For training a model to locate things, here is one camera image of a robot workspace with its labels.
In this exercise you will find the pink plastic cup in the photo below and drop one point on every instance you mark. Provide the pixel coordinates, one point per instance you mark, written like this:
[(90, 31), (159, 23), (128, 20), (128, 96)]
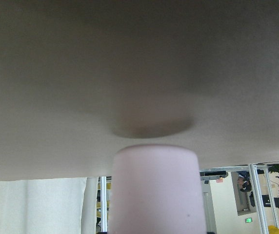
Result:
[(156, 189)]

